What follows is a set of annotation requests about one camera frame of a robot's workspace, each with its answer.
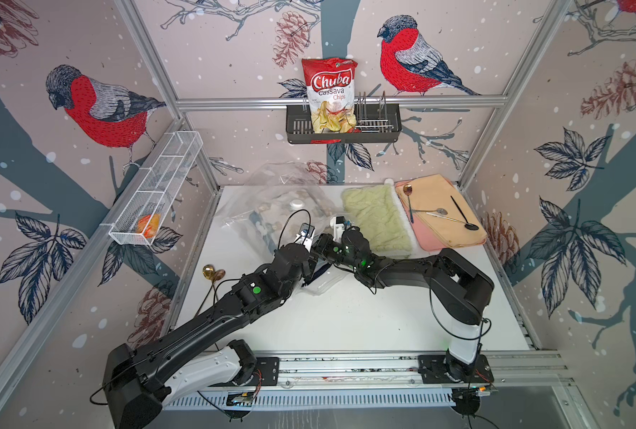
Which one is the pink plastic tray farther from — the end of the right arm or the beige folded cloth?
the end of the right arm

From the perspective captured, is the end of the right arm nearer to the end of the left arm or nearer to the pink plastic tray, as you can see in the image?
the end of the left arm

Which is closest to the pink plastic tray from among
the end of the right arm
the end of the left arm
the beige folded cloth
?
the beige folded cloth

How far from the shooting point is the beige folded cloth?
106 cm

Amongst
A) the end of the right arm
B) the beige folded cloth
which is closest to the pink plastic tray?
the beige folded cloth
